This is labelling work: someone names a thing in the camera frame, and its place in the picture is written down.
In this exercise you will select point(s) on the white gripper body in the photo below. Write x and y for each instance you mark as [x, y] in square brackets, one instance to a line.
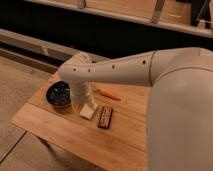
[81, 94]

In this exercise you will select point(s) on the dark ceramic bowl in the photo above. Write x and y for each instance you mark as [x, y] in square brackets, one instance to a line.
[58, 94]

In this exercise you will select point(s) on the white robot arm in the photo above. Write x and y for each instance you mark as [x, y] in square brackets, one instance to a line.
[179, 124]

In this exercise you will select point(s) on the white sponge block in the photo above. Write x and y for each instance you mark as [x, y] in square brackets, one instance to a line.
[87, 112]

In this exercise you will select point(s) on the orange carrot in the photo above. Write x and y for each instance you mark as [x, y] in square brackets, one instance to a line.
[108, 93]

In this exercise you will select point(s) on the dark candy bar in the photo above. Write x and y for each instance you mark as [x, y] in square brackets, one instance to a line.
[105, 117]

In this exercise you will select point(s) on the wooden table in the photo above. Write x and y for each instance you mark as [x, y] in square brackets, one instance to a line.
[121, 147]

